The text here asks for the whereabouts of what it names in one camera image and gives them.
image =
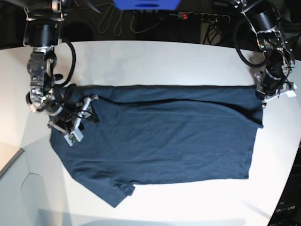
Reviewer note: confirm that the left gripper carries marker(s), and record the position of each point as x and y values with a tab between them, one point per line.
270	87

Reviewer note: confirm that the blue plastic bin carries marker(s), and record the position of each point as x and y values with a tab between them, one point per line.
146	4

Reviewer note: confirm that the black power strip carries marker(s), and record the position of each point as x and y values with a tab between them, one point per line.
204	17

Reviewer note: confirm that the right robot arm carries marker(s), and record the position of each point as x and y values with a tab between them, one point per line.
43	34

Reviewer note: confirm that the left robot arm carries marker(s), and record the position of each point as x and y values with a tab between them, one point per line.
263	20

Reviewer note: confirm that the dark blue t-shirt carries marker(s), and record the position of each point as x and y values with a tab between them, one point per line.
161	135

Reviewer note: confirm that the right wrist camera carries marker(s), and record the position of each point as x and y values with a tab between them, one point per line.
73	138

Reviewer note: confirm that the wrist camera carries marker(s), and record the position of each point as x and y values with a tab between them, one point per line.
73	138
291	93

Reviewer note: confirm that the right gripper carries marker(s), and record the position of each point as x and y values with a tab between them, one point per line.
69	116

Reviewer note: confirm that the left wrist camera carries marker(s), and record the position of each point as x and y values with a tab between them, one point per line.
291	93

